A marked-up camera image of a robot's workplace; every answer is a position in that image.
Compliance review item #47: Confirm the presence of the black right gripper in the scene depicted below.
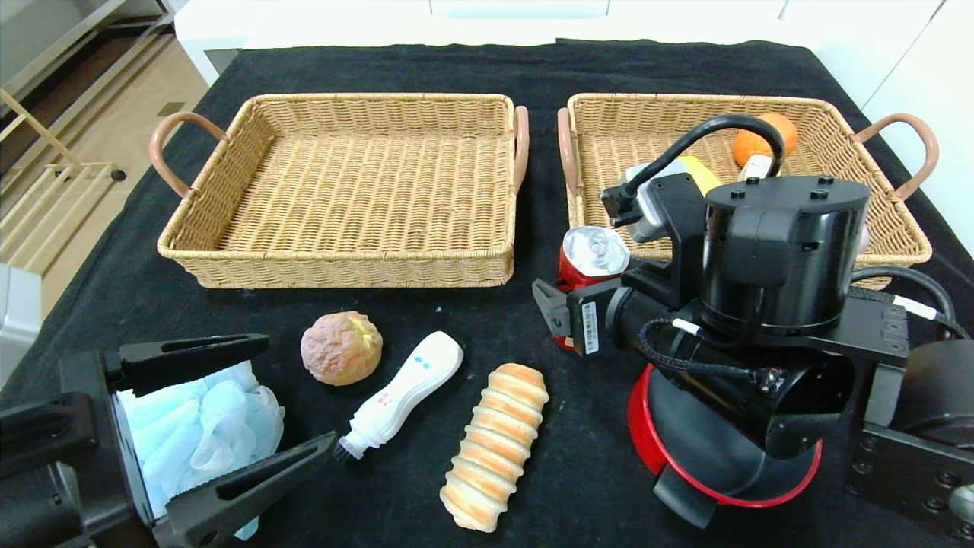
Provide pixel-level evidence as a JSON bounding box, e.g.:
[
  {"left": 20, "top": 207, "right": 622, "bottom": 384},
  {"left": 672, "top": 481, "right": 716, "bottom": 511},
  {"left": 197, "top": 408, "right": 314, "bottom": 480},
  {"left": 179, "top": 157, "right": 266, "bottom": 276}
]
[{"left": 531, "top": 277, "right": 677, "bottom": 359}]

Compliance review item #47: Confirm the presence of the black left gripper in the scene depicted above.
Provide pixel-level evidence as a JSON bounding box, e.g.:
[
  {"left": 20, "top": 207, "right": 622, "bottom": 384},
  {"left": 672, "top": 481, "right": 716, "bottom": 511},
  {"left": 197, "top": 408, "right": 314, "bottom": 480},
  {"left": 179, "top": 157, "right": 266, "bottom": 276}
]
[{"left": 0, "top": 333, "right": 338, "bottom": 548}]

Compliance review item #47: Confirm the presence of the red soda can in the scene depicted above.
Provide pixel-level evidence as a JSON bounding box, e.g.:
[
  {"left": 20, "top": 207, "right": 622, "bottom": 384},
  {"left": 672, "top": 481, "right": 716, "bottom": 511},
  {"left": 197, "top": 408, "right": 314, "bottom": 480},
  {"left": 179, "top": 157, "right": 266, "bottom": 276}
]
[{"left": 549, "top": 226, "right": 631, "bottom": 353}]

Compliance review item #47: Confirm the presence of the red pot with black handles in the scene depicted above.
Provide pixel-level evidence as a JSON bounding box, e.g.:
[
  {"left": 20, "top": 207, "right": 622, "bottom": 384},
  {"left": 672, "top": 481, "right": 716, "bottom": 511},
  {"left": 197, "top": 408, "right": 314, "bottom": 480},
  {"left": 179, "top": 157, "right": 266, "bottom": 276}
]
[{"left": 627, "top": 364, "right": 823, "bottom": 530}]

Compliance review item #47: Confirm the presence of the yellow mango toy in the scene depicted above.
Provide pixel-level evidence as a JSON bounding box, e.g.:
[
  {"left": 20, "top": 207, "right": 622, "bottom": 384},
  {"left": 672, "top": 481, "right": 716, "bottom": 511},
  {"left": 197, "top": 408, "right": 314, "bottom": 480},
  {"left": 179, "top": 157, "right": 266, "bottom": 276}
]
[{"left": 681, "top": 156, "right": 722, "bottom": 195}]

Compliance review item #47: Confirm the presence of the light blue bath pouf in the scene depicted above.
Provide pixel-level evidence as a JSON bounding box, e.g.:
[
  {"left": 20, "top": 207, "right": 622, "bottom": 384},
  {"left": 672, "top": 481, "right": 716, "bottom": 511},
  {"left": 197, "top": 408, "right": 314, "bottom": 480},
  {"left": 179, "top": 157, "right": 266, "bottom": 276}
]
[{"left": 114, "top": 359, "right": 286, "bottom": 541}]

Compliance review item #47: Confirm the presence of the long striped bread roll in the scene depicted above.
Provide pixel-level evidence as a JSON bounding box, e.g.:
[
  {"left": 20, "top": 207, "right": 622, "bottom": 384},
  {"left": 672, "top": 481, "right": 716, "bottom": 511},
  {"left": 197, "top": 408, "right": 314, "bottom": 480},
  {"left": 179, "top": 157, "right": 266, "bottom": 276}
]
[{"left": 440, "top": 363, "right": 550, "bottom": 534}]

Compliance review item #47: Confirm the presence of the brown crusty round bun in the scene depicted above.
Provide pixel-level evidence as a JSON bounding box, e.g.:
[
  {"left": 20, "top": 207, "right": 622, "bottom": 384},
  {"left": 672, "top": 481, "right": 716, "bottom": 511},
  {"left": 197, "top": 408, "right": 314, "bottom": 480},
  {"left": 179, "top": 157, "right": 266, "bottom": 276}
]
[{"left": 301, "top": 311, "right": 384, "bottom": 387}]

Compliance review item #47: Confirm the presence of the white handheld brush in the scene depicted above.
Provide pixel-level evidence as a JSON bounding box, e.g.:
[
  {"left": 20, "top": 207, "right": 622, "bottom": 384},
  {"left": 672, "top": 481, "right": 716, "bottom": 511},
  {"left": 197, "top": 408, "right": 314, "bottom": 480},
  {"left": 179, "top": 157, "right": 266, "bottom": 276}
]
[{"left": 330, "top": 330, "right": 465, "bottom": 466}]

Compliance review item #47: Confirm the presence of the orange fruit toy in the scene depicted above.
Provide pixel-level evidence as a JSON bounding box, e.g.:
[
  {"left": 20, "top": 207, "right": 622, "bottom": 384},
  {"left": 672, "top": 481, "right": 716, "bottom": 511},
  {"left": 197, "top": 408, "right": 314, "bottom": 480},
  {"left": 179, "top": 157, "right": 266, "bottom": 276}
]
[{"left": 733, "top": 113, "right": 799, "bottom": 168}]

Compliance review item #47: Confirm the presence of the light wooden wheeled rack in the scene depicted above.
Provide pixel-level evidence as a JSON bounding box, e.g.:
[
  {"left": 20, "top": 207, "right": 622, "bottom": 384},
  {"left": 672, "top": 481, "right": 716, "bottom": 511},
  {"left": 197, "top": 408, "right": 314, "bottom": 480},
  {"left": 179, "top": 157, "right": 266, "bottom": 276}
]
[{"left": 0, "top": 88, "right": 129, "bottom": 267}]

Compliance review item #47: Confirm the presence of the grey low shelf unit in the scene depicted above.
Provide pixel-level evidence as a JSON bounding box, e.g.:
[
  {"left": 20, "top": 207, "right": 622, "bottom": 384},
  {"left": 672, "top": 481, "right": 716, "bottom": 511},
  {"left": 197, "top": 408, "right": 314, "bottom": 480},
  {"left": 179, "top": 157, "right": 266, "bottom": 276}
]
[{"left": 0, "top": 0, "right": 180, "bottom": 100}]

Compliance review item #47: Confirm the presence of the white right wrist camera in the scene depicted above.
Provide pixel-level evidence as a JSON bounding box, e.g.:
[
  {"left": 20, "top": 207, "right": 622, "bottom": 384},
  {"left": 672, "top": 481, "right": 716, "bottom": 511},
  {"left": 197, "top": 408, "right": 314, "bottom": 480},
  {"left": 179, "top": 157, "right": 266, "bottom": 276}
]
[{"left": 624, "top": 162, "right": 705, "bottom": 244}]

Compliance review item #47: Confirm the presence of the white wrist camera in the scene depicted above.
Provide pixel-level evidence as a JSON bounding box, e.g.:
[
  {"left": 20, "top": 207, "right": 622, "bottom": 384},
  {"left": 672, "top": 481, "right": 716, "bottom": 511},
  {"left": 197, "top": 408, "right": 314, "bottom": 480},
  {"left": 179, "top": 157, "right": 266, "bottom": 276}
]
[
  {"left": 624, "top": 162, "right": 705, "bottom": 244},
  {"left": 0, "top": 263, "right": 43, "bottom": 385}
]

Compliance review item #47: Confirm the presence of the black braided cable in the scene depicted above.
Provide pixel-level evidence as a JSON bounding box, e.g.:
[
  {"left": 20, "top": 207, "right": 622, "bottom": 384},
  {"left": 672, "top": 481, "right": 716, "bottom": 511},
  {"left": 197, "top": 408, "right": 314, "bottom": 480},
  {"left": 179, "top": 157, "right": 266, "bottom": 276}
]
[{"left": 638, "top": 316, "right": 788, "bottom": 390}]

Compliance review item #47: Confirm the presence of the wicker basket with brown handles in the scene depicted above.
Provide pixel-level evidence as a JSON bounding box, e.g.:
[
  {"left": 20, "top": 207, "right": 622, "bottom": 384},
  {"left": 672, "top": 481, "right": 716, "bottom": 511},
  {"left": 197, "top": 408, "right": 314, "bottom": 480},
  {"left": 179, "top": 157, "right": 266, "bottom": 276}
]
[
  {"left": 149, "top": 93, "right": 530, "bottom": 290},
  {"left": 557, "top": 93, "right": 939, "bottom": 292}
]

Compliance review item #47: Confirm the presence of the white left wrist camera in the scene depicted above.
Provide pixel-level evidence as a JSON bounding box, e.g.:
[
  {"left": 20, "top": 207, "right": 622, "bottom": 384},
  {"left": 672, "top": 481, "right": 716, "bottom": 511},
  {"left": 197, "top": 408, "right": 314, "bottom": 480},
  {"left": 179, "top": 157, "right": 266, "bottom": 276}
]
[{"left": 0, "top": 263, "right": 43, "bottom": 385}]

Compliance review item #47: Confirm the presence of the black camera cable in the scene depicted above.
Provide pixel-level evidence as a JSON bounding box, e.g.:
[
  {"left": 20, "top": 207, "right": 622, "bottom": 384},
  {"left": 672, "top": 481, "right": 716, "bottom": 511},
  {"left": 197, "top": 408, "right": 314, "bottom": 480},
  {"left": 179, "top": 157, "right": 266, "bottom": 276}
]
[{"left": 600, "top": 114, "right": 786, "bottom": 228}]

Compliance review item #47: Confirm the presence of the black smooth labelled cable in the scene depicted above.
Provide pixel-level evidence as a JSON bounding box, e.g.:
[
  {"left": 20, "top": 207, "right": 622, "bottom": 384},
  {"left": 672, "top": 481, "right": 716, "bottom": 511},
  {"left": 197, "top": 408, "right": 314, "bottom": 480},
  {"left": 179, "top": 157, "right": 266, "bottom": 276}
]
[{"left": 851, "top": 266, "right": 971, "bottom": 341}]

